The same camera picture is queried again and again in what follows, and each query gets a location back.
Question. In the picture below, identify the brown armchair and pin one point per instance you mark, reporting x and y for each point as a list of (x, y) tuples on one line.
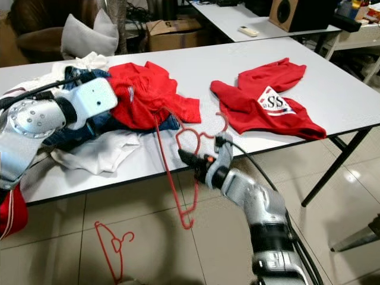
[(35, 24)]

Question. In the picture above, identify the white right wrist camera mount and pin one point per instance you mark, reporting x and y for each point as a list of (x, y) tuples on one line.
[(225, 153)]

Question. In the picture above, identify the thin red hanger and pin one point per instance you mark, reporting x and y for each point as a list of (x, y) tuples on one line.
[(104, 240)]

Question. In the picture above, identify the white remote control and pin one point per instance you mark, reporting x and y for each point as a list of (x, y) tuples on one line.
[(249, 31)]

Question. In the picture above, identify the plain white shirt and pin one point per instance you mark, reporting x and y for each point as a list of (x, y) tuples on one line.
[(107, 154)]

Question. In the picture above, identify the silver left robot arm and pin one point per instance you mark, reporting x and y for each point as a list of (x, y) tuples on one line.
[(29, 136)]

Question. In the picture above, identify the crumpled white cloth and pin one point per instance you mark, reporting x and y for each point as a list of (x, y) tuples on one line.
[(92, 59)]

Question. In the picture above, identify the grey pillow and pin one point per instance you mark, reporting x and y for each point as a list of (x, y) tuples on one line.
[(89, 35)]

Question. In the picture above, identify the wooden speaker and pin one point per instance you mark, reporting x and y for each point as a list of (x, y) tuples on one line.
[(303, 12)]

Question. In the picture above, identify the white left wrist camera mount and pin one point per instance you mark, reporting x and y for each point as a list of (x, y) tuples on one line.
[(95, 98)]

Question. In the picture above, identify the red plastic hanger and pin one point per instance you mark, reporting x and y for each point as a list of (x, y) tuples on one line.
[(188, 225)]

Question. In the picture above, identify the cardboard box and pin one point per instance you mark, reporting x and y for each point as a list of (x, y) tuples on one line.
[(172, 37)]

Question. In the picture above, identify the red garment with white trim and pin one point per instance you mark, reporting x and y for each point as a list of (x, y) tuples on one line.
[(13, 211)]

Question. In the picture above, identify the red shirt with SS logo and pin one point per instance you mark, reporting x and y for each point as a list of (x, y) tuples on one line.
[(243, 113)]

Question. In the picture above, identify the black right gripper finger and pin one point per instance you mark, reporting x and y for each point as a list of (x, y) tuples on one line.
[(191, 164), (191, 155)]

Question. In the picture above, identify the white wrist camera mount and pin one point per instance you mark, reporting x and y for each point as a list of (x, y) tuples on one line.
[(95, 98), (225, 153)]

